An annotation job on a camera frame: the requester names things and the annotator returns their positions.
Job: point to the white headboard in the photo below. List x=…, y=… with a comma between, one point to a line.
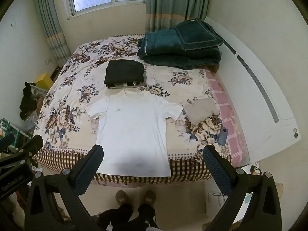
x=259, y=115

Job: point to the floral blanket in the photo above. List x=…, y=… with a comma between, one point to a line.
x=72, y=96

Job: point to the person's left shoe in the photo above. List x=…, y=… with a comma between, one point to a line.
x=122, y=197

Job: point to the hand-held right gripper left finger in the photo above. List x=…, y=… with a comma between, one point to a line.
x=89, y=170

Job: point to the person's shoe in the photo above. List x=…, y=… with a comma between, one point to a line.
x=122, y=197
x=149, y=197

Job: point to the black hanging cloth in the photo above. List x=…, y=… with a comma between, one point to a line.
x=27, y=101

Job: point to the white towel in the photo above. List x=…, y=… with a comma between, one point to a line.
x=132, y=130

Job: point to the pink plaid bed sheet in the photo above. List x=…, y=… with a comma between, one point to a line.
x=231, y=115

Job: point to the wall outlet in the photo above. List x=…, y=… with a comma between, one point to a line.
x=49, y=61

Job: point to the dark green pillow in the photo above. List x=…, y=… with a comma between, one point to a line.
x=197, y=35

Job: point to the black folded clothes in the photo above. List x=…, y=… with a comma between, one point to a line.
x=125, y=72

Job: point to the yellow box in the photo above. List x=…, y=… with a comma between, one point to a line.
x=44, y=80

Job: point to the dark green folded quilt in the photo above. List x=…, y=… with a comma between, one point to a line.
x=168, y=53

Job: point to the green striped curtain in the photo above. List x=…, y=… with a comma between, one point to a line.
x=173, y=4
x=48, y=24

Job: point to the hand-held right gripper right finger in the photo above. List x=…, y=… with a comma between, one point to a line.
x=217, y=170

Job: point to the beige folded cloth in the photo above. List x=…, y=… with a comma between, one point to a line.
x=199, y=110

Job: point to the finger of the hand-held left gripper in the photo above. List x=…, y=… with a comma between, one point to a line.
x=28, y=149
x=6, y=141

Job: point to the grey smartphone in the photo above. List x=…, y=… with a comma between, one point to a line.
x=222, y=136

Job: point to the person's right leg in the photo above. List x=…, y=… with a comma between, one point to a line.
x=146, y=216

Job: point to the green shelf rack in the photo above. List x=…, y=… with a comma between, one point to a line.
x=12, y=130

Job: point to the white plastic basket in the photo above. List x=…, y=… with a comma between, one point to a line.
x=41, y=92

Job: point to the person's right shoe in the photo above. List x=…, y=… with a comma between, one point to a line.
x=149, y=197

